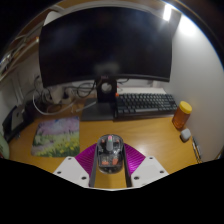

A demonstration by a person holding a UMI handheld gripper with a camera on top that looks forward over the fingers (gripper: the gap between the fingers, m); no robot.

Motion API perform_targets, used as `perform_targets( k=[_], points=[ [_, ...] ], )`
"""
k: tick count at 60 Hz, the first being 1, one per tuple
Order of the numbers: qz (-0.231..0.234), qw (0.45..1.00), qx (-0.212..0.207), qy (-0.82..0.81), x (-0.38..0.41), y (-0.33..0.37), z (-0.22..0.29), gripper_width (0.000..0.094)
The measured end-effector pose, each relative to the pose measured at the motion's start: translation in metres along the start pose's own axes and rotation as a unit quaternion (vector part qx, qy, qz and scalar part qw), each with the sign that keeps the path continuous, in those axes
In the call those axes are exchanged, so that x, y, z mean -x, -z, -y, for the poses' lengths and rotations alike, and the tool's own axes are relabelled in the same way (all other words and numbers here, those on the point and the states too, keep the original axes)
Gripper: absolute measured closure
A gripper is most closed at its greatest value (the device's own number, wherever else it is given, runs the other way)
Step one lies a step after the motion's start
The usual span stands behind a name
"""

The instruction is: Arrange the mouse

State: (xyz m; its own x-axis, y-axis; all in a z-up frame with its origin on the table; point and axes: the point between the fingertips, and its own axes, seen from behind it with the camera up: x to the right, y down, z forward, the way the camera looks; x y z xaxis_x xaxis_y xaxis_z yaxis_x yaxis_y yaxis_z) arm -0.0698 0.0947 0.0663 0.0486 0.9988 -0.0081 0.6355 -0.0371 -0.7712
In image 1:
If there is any transparent computer mouse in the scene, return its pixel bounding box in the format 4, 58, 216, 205
96, 133, 125, 175

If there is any pale green appliance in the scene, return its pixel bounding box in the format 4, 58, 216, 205
0, 134, 10, 160

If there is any silver mini computer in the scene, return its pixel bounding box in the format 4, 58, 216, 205
9, 105, 26, 133

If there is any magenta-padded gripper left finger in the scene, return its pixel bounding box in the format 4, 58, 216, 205
53, 143, 100, 189

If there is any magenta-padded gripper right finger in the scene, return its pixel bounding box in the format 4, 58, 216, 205
121, 143, 170, 189

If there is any pen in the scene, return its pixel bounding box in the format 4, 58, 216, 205
191, 136, 203, 164

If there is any orange jar with yellow lid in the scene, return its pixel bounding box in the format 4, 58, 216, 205
171, 100, 193, 131

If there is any black keyboard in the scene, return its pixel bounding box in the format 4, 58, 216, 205
114, 93, 179, 119

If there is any black computer monitor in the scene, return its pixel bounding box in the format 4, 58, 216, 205
38, 6, 174, 122

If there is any black computer stand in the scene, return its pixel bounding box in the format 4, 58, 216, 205
1, 99, 38, 143

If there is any white power strip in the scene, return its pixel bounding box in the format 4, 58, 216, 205
46, 85, 76, 107

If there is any bright ceiling light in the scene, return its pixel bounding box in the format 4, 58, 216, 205
162, 3, 174, 22

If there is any flower-print mouse pad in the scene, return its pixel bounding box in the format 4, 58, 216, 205
30, 115, 81, 158

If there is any white cable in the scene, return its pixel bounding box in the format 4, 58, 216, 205
32, 93, 84, 116

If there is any small white earbud case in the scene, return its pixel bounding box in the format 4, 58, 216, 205
179, 127, 192, 142

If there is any black cable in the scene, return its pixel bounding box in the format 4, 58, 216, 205
64, 81, 98, 99

